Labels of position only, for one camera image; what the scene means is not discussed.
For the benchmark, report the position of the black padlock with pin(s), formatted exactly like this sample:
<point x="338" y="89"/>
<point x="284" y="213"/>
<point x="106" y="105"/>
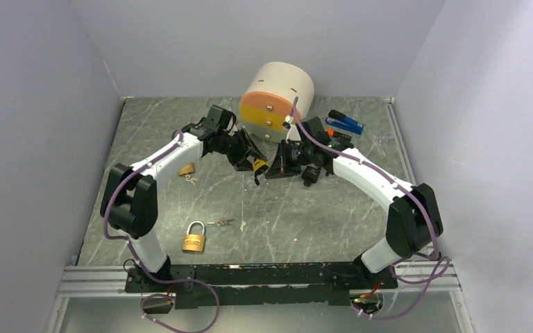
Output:
<point x="310" y="175"/>

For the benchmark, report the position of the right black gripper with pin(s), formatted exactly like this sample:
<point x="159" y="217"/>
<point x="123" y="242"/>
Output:
<point x="281" y="166"/>

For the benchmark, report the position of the long shackle brass padlock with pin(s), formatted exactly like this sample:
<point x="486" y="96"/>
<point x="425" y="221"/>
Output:
<point x="187" y="170"/>

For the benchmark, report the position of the orange black highlighter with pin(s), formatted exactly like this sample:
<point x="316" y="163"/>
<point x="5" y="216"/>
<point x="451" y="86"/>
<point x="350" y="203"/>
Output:
<point x="339" y="135"/>

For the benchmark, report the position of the blue black stapler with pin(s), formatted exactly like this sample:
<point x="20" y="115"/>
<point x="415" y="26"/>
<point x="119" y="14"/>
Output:
<point x="340" y="120"/>

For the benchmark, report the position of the small yellow padlock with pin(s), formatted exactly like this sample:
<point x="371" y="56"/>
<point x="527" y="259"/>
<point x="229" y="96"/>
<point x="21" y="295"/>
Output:
<point x="260" y="167"/>

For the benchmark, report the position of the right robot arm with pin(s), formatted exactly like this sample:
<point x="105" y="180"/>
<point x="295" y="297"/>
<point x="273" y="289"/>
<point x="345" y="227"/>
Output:
<point x="413" y="218"/>

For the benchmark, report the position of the keys of yellow padlock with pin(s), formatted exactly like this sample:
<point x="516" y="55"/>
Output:
<point x="257" y="179"/>

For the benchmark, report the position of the round mini drawer cabinet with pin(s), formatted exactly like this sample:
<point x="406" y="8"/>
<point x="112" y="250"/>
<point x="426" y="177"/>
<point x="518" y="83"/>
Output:
<point x="270" y="96"/>

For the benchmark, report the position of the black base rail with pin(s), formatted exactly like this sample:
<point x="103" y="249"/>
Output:
<point x="204" y="285"/>

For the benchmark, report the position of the short shackle brass padlock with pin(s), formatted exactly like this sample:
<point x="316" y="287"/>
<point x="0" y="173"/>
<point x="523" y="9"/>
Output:
<point x="194" y="243"/>

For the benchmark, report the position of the silver key bunch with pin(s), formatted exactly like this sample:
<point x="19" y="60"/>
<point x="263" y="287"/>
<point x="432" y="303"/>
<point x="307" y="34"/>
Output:
<point x="222" y="222"/>
<point x="191" y="179"/>

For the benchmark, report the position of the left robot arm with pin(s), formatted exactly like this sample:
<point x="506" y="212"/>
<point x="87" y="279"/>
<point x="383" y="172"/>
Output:
<point x="130" y="202"/>

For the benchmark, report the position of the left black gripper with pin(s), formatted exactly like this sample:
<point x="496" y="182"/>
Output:
<point x="247" y="148"/>

